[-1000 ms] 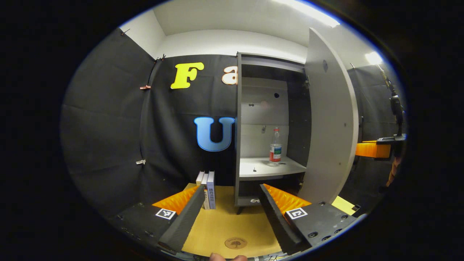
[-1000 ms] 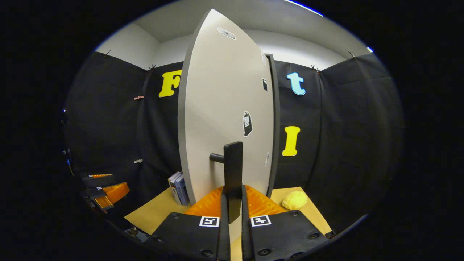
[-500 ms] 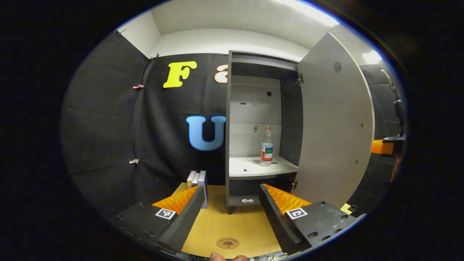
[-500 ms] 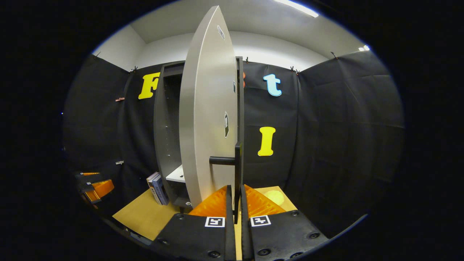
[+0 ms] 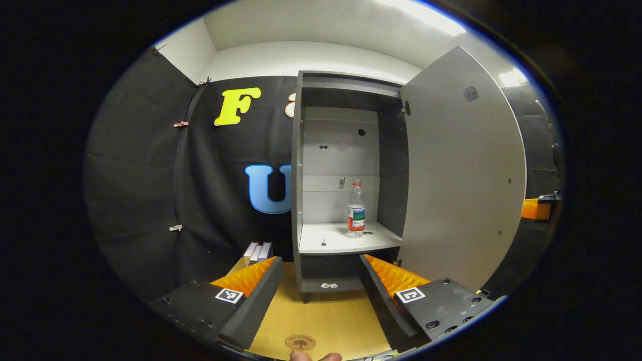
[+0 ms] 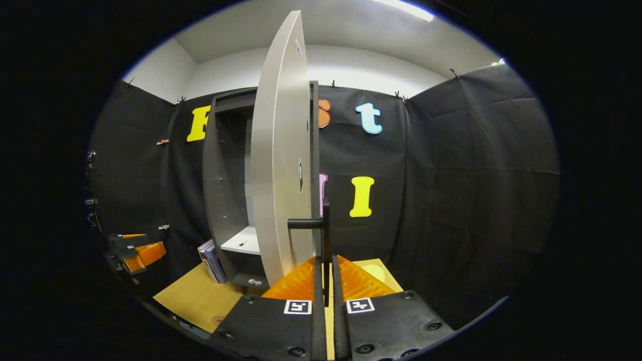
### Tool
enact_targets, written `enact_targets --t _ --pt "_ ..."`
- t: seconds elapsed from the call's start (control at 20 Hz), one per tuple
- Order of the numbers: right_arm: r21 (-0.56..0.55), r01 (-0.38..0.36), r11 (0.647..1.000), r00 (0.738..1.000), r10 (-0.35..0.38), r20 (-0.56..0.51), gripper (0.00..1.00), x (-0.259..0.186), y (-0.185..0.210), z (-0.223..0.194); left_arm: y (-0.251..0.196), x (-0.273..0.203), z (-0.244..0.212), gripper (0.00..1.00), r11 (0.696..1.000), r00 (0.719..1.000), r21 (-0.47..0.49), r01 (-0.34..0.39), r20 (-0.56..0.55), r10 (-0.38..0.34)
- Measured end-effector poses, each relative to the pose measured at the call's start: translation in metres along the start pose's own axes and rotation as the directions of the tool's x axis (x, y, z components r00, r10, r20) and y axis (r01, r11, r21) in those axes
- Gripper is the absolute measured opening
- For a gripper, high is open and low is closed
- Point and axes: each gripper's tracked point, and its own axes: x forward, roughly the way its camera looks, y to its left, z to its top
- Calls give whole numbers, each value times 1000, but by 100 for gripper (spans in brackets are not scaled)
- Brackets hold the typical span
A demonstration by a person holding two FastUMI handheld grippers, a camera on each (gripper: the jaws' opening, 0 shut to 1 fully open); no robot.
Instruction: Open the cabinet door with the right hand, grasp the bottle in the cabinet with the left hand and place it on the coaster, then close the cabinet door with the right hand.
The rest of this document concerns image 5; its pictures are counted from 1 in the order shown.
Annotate grey cabinet door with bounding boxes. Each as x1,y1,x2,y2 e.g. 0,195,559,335
398,45,528,293

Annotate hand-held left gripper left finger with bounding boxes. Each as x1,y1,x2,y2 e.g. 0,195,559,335
150,256,284,350

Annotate small ceiling light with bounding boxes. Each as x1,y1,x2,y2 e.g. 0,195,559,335
498,68,529,89

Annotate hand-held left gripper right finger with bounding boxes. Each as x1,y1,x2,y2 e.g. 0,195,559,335
359,254,502,353

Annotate clear plastic bottle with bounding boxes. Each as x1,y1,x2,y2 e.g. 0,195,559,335
346,179,367,238

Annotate long ceiling light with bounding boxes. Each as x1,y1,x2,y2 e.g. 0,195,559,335
381,0,468,37

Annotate round wooden coaster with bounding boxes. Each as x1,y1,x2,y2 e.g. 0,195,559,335
284,334,317,351

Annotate black backdrop cloth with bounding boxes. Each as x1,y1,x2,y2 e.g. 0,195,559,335
83,47,563,301

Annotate dark grey cabinet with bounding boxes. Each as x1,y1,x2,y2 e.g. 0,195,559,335
290,70,410,304

